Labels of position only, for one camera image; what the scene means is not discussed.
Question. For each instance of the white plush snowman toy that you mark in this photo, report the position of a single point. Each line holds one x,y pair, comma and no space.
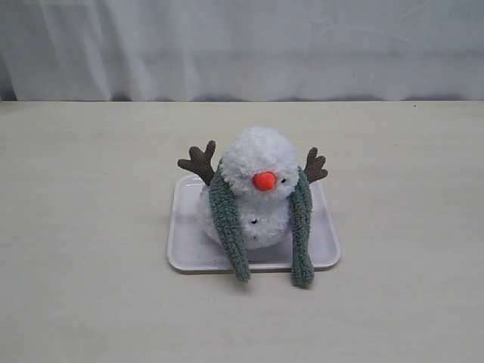
262,170

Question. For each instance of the green fleece scarf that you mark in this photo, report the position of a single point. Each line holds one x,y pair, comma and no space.
229,228

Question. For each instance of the white rectangular plastic tray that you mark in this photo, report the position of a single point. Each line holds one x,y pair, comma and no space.
191,251

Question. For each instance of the white backdrop curtain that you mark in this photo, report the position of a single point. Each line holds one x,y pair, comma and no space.
241,50

